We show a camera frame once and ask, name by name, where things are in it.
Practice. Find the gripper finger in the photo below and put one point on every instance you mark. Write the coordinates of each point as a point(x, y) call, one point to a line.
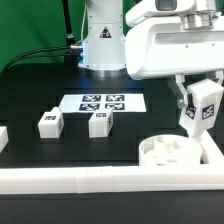
point(180, 91)
point(219, 78)

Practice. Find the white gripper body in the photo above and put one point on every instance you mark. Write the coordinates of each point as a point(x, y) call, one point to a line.
point(174, 37)

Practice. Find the white round stool seat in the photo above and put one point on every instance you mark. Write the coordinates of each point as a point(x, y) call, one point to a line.
point(169, 150)

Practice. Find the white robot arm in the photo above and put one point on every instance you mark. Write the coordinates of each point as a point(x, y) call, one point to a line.
point(104, 46)

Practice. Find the white U-shaped fence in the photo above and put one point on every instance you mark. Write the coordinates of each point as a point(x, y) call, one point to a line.
point(208, 175)

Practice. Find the black vertical pole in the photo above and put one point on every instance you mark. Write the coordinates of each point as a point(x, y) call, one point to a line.
point(69, 59)

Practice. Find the white marker sheet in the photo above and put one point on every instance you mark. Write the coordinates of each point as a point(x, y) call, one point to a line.
point(84, 103)

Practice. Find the white block left edge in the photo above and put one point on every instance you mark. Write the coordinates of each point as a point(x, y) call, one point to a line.
point(3, 137)

